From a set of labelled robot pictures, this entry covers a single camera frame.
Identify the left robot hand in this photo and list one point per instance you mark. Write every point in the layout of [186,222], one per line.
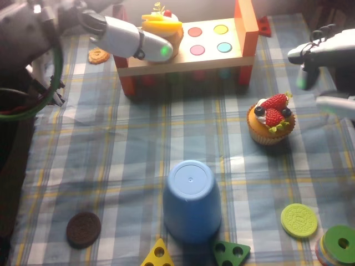
[124,37]

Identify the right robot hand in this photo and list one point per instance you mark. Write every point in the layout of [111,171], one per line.
[341,44]

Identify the yellow fruit cupcake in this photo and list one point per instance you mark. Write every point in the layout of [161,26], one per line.
[163,26]

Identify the wooden peg pounding bench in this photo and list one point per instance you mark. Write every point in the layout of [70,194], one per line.
[210,59]

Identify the yellow waffle biscuit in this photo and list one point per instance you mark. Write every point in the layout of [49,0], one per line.
[99,56]

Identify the red block with holes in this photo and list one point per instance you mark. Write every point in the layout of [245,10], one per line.
[264,22]

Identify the strawberry cupcake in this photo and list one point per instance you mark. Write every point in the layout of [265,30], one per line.
[270,122]

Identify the blue plaid tablecloth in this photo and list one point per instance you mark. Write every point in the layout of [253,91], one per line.
[111,144]

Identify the light blue plastic cup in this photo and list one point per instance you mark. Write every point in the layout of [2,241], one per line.
[191,202]

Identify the green sandwich cookie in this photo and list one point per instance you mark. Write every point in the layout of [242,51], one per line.
[299,220]

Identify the brown chocolate sandwich cookie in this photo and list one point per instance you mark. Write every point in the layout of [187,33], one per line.
[83,229]

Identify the yellow triangle block with holes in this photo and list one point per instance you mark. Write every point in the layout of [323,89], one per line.
[158,259]

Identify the green triangle block with holes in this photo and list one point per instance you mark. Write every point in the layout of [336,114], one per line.
[230,257]

